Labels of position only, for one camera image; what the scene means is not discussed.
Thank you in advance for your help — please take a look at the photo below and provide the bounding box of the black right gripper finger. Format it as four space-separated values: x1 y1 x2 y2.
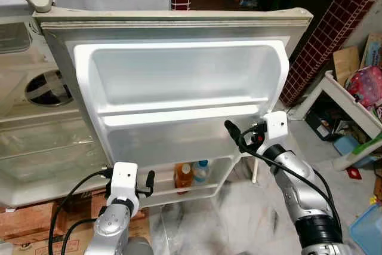
224 119 247 148

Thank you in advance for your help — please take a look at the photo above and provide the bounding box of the white fridge door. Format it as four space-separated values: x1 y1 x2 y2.
33 7 314 208

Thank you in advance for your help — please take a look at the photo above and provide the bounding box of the white fridge body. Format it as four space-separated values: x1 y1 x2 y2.
0 13 111 208

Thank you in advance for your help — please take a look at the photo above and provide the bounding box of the orange drink bottle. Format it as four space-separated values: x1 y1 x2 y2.
174 162 195 195

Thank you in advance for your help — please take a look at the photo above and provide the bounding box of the clear bottle blue cap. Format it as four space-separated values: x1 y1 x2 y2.
192 159 211 185

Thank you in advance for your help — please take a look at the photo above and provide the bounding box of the light blue container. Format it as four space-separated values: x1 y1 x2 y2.
333 136 361 158

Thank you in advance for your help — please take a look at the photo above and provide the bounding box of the white open shelf unit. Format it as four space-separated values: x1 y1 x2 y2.
291 70 382 172

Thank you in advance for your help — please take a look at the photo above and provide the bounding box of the small red packet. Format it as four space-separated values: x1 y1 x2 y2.
347 167 363 180

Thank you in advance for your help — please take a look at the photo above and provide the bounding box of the brown cardboard sheet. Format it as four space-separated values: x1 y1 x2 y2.
332 45 362 86

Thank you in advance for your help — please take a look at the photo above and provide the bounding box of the green plastic item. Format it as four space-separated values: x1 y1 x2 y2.
352 134 382 155

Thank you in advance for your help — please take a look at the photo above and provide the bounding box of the brown cardboard box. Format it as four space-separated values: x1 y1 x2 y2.
0 189 150 255

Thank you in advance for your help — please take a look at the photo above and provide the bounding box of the pink patterned bag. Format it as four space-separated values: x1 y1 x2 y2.
345 66 382 110

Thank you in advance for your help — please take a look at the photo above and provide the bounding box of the wide red tiled pillar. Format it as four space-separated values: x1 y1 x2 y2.
279 0 382 107

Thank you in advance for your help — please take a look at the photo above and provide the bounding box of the blue plastic bin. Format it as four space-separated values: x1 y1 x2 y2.
349 201 382 255

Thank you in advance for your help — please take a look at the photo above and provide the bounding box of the colourful printed box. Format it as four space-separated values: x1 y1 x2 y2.
360 33 382 67

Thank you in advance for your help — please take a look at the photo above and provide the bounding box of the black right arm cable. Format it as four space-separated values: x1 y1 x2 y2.
230 121 344 235

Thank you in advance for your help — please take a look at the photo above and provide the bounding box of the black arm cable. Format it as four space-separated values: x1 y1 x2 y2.
230 121 344 235
48 168 115 255

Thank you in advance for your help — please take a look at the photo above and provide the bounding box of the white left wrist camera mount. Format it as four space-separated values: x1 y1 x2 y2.
107 161 140 217

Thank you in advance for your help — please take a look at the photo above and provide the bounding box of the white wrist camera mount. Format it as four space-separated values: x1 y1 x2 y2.
107 161 140 217
263 110 289 149

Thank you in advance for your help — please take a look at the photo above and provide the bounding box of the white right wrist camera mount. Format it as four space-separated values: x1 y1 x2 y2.
263 110 289 149

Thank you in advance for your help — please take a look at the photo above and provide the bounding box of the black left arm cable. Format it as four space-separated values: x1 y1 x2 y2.
48 168 115 255

